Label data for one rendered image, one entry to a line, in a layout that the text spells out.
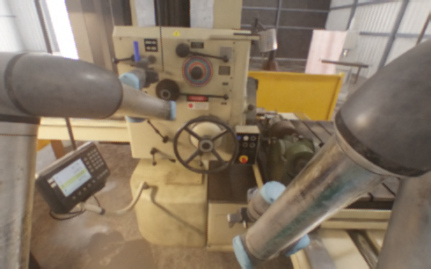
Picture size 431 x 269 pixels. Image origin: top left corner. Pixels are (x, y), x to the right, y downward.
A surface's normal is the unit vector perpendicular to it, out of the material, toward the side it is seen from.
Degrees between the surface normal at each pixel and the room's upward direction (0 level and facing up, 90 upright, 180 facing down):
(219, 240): 90
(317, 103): 90
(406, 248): 91
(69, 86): 77
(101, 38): 90
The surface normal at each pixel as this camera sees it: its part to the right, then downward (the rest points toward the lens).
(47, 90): 0.45, 0.30
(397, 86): -0.75, -0.41
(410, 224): -0.98, 0.09
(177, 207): 0.00, 0.46
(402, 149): -0.47, 0.47
